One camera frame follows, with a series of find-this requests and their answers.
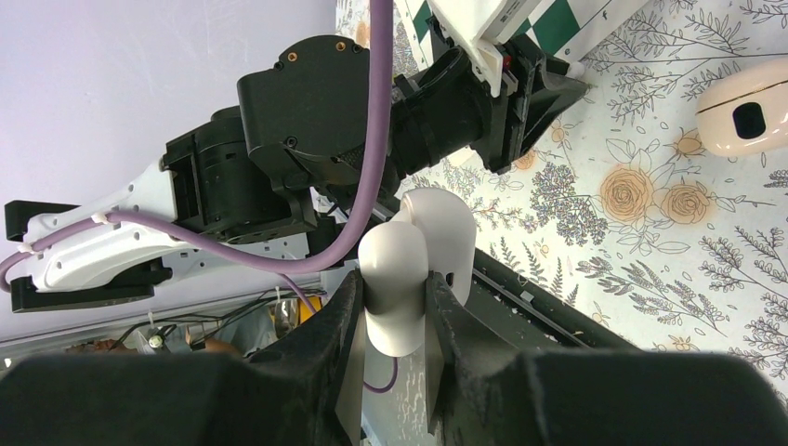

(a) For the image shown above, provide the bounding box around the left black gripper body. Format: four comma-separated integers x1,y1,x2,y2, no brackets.
387,35,545,178

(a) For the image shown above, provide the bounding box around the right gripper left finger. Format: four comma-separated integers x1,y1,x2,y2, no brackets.
249,269,365,445

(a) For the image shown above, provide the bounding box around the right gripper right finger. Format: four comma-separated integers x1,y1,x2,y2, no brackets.
425,272,555,445

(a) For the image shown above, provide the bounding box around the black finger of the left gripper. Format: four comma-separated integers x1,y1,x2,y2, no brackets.
518,58,589,155

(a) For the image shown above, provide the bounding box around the white earbud case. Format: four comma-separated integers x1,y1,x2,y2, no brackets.
358,188,477,358

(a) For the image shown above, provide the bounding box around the beige earbud charging case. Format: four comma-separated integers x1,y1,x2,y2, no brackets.
695,58,787,157

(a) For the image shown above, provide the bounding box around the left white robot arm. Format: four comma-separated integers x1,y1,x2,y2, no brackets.
1,35,588,313

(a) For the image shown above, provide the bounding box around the green white chessboard mat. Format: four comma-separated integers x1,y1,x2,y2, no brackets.
395,0,646,69

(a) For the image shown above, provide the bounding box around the floral patterned table mat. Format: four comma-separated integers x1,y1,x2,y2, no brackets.
402,1,787,400

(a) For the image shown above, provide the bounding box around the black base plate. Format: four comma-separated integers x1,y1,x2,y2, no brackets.
472,261,632,349

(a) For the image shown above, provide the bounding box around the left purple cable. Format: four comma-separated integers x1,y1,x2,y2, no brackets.
0,0,401,395

